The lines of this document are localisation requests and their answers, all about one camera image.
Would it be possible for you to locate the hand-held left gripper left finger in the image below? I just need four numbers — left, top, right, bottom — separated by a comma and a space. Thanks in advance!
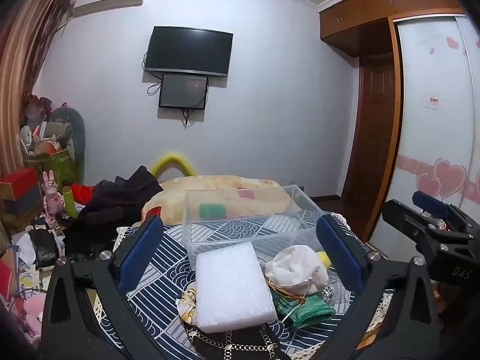
40, 214, 164, 360

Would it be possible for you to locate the white cloth pouch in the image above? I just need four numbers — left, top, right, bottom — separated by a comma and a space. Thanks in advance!
264, 245, 330, 297

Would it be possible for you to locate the green cardboard box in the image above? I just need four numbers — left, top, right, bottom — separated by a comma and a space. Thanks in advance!
24, 149, 82, 189

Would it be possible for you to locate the white air conditioner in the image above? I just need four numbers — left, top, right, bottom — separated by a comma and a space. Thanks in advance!
72, 0, 151, 18

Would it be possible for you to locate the pink cloth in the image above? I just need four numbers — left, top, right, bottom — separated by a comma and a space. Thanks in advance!
22, 292, 48, 328

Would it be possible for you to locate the red box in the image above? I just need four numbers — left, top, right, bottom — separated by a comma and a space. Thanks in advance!
0, 168, 40, 200

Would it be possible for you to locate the wall television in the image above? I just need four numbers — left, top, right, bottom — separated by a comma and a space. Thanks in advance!
145, 26, 234, 78

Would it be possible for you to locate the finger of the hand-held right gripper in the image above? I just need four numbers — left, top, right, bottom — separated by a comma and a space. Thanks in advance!
382, 199, 472, 250
412, 190, 464, 230

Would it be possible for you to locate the beige blanket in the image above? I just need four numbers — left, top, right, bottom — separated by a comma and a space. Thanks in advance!
142, 174, 301, 226

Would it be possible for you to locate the floral scrunchie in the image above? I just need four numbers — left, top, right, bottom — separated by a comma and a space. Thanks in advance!
177, 289, 200, 325

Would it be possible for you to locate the small black monitor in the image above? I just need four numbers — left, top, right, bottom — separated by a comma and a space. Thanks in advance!
158, 74, 209, 111

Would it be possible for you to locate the wooden overhead cabinet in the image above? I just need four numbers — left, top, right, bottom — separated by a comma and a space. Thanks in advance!
319, 0, 468, 58

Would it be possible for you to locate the green bottle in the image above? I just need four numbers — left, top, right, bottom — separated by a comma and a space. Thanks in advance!
62, 186, 80, 219

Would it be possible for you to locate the yellow foam tube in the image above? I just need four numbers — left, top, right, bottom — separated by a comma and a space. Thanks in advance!
150, 152, 198, 179

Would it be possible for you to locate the navy patterned tablecloth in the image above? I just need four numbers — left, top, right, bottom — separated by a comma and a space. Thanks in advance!
94, 210, 394, 360

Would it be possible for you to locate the black clothes pile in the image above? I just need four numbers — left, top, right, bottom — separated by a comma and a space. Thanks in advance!
62, 165, 164, 264

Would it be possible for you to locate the red cloth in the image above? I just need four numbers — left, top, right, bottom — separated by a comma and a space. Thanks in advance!
71, 183, 97, 204

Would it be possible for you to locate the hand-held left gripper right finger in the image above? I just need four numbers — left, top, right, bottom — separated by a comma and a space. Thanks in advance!
316, 213, 441, 360

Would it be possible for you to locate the brown wooden door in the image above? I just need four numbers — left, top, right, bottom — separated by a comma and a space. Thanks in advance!
341, 58, 399, 200

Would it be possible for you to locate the black chain bag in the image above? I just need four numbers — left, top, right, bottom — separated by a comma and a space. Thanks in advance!
184, 322, 294, 360

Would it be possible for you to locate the white foam block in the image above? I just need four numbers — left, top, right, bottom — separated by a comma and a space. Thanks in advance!
195, 242, 279, 334

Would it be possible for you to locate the clear plastic storage box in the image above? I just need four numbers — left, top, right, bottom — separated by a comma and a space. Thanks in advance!
184, 185, 325, 271

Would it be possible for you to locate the striped brown curtain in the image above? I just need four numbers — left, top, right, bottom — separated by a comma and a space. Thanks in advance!
0, 0, 77, 175

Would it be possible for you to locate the white heart-print wardrobe door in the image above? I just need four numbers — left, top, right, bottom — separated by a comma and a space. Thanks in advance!
369, 15, 480, 249

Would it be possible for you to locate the green knitted glove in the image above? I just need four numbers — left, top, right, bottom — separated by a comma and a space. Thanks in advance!
272, 293, 336, 329

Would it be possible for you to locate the pink bunny toy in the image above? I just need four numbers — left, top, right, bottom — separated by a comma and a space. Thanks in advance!
42, 170, 65, 230

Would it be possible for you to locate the grey plush toy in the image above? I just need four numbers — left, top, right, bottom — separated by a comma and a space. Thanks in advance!
50, 107, 86, 163

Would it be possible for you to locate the black plastic bag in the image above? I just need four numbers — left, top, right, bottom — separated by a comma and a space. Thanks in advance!
28, 229, 59, 262

